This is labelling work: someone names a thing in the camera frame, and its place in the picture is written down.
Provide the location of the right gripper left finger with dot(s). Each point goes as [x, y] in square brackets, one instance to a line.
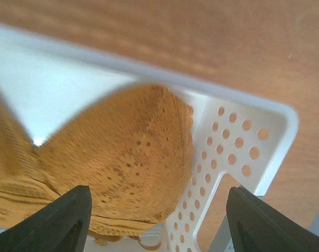
[62, 225]

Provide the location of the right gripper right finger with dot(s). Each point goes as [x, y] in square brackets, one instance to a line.
[256, 226]

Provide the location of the orange brown bra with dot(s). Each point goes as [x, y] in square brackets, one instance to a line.
[133, 149]

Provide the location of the white perforated plastic basket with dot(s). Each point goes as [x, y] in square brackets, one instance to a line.
[46, 81]

